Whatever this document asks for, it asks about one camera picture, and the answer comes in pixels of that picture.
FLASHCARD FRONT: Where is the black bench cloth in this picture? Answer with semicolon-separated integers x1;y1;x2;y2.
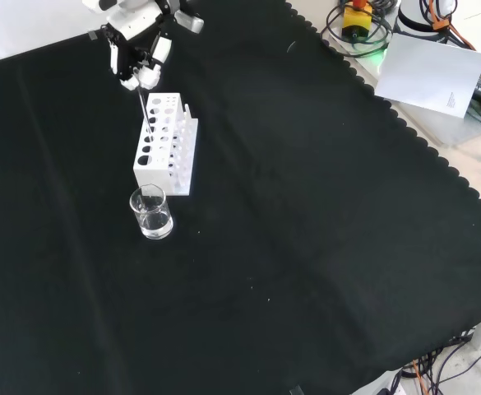
0;0;481;395

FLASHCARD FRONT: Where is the yellow stop button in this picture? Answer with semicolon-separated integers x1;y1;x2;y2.
341;0;374;42

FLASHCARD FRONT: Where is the clear glass rod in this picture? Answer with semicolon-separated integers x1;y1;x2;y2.
136;84;155;141

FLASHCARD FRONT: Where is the pale board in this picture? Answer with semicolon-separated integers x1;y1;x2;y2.
374;32;481;121

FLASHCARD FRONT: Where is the orange cable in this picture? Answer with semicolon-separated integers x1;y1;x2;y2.
411;357;429;395
425;0;478;53

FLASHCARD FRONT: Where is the white test tube rack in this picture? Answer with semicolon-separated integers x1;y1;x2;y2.
132;92;199;198

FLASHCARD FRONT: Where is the black cable bundle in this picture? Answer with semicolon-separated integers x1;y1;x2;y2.
400;341;481;395

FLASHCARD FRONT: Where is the small clear glass beaker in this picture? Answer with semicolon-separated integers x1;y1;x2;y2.
129;184;174;241

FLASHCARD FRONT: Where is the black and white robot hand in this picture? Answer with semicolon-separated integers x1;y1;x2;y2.
81;0;205;92

